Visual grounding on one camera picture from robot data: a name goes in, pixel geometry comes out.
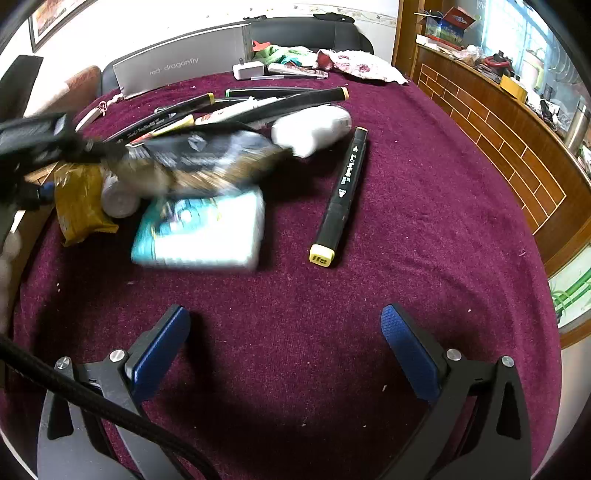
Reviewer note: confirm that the dark snack bag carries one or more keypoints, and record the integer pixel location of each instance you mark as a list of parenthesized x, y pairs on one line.
[(203, 159)]

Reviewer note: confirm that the clear packet dark red item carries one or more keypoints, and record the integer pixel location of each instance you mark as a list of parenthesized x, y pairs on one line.
[(295, 70)]

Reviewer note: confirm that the window with grille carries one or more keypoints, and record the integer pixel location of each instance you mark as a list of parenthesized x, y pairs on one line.
[(521, 27)]

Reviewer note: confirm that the green cloth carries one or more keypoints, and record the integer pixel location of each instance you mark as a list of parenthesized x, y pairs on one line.
[(286, 54)]

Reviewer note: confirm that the black pouch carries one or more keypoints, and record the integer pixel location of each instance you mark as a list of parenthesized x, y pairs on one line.
[(332, 17)]

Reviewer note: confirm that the grey cardboard box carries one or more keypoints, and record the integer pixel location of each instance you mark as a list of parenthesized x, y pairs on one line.
[(180, 55)]

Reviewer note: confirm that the white tube red print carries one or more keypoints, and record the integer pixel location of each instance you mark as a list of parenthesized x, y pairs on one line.
[(240, 108)]

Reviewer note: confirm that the wooden door frame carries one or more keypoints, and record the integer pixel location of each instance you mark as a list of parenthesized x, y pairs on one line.
[(404, 37)]

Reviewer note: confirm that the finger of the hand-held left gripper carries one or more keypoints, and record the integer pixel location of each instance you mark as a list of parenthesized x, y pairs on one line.
[(39, 194), (104, 152)]

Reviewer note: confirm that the plain white bottle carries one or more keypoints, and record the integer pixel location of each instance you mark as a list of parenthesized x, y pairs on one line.
[(314, 131)]

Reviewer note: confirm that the black marker green cap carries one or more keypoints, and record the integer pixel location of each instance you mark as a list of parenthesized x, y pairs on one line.
[(272, 91)]

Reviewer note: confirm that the black marker pale yellow cap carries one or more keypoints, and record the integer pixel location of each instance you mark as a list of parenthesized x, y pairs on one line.
[(344, 184)]

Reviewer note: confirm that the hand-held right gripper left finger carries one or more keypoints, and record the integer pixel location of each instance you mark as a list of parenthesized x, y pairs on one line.
[(161, 350)]

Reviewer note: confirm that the white kettle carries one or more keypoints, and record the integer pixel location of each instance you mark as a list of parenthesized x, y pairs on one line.
[(533, 69)]

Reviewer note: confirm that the green bamboo picture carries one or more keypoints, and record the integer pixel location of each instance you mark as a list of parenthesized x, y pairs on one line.
[(570, 297)]

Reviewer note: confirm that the black marker tan cap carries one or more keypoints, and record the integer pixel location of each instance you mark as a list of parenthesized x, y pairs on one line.
[(300, 104)]

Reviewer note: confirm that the brown armchair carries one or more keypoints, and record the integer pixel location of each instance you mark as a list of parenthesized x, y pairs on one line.
[(83, 81)]

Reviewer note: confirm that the white bottle green label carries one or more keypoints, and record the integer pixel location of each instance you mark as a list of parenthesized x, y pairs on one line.
[(119, 201)]

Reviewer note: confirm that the yellow packet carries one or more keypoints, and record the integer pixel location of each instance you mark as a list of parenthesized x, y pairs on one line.
[(81, 203)]

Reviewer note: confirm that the white charger plug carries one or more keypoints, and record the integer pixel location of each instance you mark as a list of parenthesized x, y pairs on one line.
[(247, 70)]

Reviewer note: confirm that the small yellow box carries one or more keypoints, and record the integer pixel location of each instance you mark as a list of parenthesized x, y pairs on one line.
[(513, 88)]

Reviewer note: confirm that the teal tissue pack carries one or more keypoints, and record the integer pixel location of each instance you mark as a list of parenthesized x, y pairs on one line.
[(203, 230)]

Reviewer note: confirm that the person's left hand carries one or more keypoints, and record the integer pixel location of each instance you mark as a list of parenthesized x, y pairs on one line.
[(7, 267)]

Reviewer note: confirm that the framed horse painting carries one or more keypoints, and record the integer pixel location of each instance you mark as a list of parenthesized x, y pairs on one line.
[(55, 18)]

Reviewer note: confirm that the red tool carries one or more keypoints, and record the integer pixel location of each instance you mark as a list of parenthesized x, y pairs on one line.
[(496, 64)]

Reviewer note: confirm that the metal flask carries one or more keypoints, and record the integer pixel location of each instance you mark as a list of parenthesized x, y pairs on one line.
[(576, 129)]

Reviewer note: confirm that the floral pink cloth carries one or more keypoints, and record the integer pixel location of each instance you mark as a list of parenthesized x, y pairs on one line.
[(364, 64)]

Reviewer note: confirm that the black leather sofa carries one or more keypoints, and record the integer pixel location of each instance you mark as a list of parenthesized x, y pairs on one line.
[(304, 32)]

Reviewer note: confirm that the black marker dark yellow cap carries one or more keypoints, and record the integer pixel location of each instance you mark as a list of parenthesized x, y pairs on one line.
[(184, 107)]

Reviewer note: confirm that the white key fob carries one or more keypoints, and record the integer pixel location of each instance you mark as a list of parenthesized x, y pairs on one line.
[(90, 116)]

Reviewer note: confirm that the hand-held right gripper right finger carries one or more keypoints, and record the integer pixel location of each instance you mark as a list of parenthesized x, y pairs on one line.
[(411, 355)]

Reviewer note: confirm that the colourful box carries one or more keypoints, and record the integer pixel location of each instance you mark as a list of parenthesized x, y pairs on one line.
[(445, 25)]

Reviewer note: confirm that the red bag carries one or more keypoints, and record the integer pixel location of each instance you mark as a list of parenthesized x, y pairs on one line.
[(261, 46)]

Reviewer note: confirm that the brown tiled counter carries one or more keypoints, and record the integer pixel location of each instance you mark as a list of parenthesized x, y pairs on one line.
[(489, 120)]

